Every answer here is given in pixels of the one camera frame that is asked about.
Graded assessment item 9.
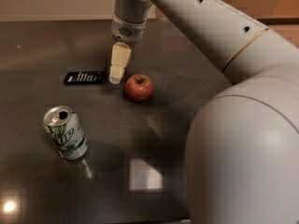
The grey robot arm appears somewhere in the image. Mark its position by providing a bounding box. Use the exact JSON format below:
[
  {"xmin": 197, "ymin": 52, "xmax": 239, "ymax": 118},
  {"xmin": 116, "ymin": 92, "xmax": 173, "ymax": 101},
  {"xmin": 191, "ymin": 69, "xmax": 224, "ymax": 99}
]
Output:
[{"xmin": 111, "ymin": 0, "xmax": 299, "ymax": 224}]

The black rxbar chocolate wrapper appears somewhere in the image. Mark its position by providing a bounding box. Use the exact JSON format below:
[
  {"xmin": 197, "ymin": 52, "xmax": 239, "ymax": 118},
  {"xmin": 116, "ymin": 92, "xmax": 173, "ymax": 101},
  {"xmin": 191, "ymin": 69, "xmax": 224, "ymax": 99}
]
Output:
[{"xmin": 64, "ymin": 71, "xmax": 105, "ymax": 85}]

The red apple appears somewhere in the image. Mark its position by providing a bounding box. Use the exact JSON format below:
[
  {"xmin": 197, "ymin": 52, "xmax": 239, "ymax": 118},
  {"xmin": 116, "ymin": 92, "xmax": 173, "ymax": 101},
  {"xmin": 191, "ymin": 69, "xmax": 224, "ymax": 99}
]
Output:
[{"xmin": 125, "ymin": 74, "xmax": 152, "ymax": 103}]

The green white soda can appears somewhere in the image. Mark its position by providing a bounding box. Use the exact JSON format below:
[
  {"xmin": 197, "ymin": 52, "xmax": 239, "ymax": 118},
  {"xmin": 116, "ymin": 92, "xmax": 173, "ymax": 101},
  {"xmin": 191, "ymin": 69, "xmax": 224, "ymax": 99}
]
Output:
[{"xmin": 43, "ymin": 105, "xmax": 89, "ymax": 161}]

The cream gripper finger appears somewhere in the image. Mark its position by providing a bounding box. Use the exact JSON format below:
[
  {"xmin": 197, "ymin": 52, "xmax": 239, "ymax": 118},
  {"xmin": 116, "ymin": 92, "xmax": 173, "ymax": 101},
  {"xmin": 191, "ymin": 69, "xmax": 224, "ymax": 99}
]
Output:
[{"xmin": 109, "ymin": 42, "xmax": 132, "ymax": 84}]

